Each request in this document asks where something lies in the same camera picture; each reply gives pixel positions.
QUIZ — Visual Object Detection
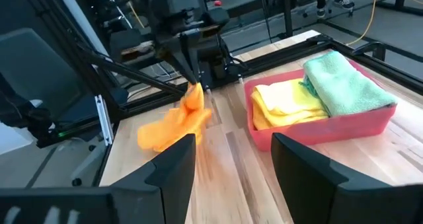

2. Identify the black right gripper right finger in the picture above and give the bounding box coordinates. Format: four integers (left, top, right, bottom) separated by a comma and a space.
271, 133, 423, 224

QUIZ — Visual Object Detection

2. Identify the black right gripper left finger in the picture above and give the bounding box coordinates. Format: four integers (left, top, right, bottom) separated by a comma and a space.
0, 133, 198, 224

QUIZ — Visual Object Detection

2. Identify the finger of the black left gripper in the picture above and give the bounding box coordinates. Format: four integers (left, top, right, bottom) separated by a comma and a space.
170, 50, 199, 86
190, 48, 203, 85

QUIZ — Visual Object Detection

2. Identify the orange microfiber towel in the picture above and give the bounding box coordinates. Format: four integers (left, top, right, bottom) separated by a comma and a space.
137, 81, 212, 153

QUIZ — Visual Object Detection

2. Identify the yellow microfiber towel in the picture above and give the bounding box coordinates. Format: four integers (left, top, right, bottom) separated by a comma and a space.
252, 108, 329, 131
250, 78, 330, 121

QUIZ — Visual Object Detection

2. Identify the teal microfiber towel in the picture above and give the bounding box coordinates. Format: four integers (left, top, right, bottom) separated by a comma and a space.
299, 74, 320, 99

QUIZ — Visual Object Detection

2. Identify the green microfiber towel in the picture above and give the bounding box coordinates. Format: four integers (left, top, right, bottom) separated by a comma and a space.
302, 51, 398, 118

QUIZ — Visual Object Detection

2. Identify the pink plastic bin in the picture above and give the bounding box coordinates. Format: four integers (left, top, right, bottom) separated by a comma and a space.
243, 59, 397, 152

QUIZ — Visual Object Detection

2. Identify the black rounded device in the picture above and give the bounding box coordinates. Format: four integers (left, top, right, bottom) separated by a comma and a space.
0, 75, 82, 149

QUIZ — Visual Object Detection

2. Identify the dark grey cart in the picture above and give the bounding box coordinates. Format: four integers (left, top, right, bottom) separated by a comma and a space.
0, 27, 85, 126

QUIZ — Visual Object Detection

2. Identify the person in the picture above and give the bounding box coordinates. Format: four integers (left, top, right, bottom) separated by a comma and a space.
313, 0, 357, 19

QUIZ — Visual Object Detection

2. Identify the silver metal bracket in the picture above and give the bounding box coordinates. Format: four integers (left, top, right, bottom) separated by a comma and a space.
94, 94, 116, 146

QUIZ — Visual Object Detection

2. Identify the black aluminium extrusion frame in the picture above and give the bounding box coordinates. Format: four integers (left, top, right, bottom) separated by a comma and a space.
19, 0, 423, 185

